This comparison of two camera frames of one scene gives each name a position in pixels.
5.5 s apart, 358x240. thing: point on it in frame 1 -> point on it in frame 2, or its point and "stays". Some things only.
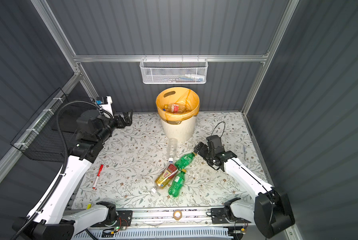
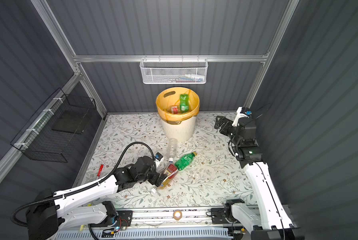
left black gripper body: x=118 y=124 -> x=153 y=177
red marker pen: x=98 y=175 stays
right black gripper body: x=205 y=153 -> x=228 y=129
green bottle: x=184 y=161 stays
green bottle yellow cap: x=177 y=183 -> x=184 y=103
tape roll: x=174 y=214 stays
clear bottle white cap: x=172 y=147 stays
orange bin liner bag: x=180 y=95 stays
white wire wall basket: x=174 y=71 stays
